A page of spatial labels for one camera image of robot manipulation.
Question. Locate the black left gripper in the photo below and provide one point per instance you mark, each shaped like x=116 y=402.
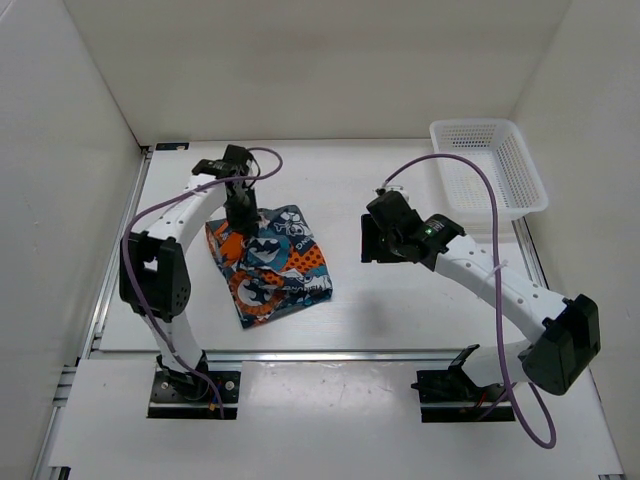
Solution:
x=247 y=224

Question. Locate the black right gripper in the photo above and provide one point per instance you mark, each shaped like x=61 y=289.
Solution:
x=370 y=249

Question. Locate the colourful patterned shorts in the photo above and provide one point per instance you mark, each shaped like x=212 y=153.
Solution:
x=279 y=270

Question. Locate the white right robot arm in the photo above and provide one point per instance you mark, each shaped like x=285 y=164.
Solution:
x=561 y=335

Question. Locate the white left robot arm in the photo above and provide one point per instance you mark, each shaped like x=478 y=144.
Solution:
x=154 y=278

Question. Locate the white plastic mesh basket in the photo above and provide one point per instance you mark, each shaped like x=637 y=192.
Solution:
x=496 y=147

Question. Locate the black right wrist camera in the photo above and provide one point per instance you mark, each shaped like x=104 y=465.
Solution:
x=391 y=212

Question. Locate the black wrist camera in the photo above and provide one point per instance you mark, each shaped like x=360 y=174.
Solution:
x=238 y=160
x=391 y=212

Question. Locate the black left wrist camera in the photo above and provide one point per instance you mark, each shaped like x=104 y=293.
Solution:
x=238 y=160

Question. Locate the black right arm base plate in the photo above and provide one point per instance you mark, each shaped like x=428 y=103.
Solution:
x=449 y=396

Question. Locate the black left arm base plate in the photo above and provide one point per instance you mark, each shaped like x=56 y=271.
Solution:
x=167 y=401

